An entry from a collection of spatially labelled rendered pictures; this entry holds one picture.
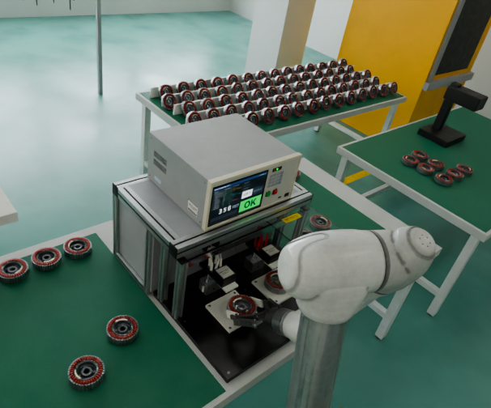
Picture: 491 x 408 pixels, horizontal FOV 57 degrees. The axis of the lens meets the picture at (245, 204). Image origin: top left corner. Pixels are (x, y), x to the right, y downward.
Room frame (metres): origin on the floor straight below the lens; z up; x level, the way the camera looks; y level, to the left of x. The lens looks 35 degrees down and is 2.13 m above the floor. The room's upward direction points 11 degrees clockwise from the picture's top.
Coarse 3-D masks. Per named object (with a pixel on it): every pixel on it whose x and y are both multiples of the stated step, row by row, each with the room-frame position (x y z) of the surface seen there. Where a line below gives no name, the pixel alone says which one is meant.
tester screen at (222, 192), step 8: (256, 176) 1.38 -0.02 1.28; (264, 176) 1.41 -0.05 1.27; (232, 184) 1.30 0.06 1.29; (240, 184) 1.33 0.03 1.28; (248, 184) 1.36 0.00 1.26; (256, 184) 1.39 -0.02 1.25; (216, 192) 1.25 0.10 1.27; (224, 192) 1.28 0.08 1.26; (232, 192) 1.30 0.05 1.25; (240, 192) 1.33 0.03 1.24; (216, 200) 1.25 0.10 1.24; (224, 200) 1.28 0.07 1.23; (232, 200) 1.31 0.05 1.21; (240, 200) 1.34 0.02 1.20; (216, 208) 1.26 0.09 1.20; (232, 208) 1.31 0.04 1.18; (216, 216) 1.26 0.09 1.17
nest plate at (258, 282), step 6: (264, 276) 1.42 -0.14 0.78; (252, 282) 1.37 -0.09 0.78; (258, 282) 1.38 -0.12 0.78; (258, 288) 1.34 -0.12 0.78; (264, 288) 1.35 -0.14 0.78; (264, 294) 1.32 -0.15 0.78; (270, 294) 1.32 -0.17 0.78; (276, 294) 1.33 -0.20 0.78; (282, 294) 1.34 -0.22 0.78; (288, 294) 1.34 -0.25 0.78; (276, 300) 1.29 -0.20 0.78; (282, 300) 1.30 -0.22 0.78
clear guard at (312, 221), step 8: (304, 208) 1.56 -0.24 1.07; (312, 208) 1.58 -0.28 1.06; (280, 216) 1.48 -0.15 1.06; (304, 216) 1.51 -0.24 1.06; (312, 216) 1.52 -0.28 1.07; (320, 216) 1.53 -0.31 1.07; (272, 224) 1.41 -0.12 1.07; (280, 224) 1.42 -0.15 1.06; (288, 224) 1.43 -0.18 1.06; (296, 224) 1.44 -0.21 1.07; (304, 224) 1.45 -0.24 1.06; (312, 224) 1.46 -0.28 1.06; (320, 224) 1.47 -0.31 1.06; (328, 224) 1.48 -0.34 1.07; (280, 232) 1.37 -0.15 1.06; (288, 232) 1.38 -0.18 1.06; (296, 232) 1.39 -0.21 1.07; (304, 232) 1.40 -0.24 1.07
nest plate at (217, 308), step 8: (224, 296) 1.26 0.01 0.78; (208, 304) 1.20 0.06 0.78; (216, 304) 1.21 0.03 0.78; (224, 304) 1.22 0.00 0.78; (216, 312) 1.17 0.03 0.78; (224, 312) 1.18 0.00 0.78; (224, 320) 1.14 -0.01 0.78; (232, 320) 1.15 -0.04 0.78; (224, 328) 1.11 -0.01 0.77; (232, 328) 1.11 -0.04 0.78
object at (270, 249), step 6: (252, 240) 1.50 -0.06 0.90; (252, 246) 1.46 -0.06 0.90; (264, 246) 1.45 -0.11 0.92; (270, 246) 1.45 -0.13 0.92; (258, 252) 1.43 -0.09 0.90; (264, 252) 1.41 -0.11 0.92; (270, 252) 1.42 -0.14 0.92; (276, 252) 1.43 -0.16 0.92; (252, 258) 1.46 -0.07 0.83; (264, 258) 1.40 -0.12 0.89; (270, 258) 1.39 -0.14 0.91; (276, 258) 1.42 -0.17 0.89; (270, 264) 1.39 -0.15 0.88; (276, 264) 1.40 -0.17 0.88
